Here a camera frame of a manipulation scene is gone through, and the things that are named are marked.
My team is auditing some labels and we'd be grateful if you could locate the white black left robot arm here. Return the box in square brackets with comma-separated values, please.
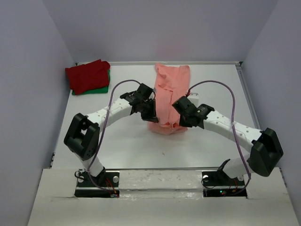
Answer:
[63, 83, 158, 187]

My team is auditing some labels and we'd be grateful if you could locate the salmon pink t-shirt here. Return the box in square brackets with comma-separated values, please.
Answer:
[148, 63, 190, 135]

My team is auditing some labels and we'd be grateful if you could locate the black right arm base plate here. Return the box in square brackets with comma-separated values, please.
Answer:
[201, 171, 247, 198]

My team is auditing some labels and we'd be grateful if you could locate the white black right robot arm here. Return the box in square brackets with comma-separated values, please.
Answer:
[172, 96, 284, 187]

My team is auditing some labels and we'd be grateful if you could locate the folded green t-shirt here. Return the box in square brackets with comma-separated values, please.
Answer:
[80, 70, 111, 95]

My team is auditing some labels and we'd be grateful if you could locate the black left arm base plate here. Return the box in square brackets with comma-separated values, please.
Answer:
[74, 170, 120, 198]

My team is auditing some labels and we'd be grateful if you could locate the aluminium table edge rail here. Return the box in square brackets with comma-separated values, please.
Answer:
[235, 61, 273, 167]

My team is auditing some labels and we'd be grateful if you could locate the folded dark red t-shirt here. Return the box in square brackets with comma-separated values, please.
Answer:
[65, 59, 111, 95]

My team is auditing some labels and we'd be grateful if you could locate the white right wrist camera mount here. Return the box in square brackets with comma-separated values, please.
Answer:
[187, 92, 199, 106]

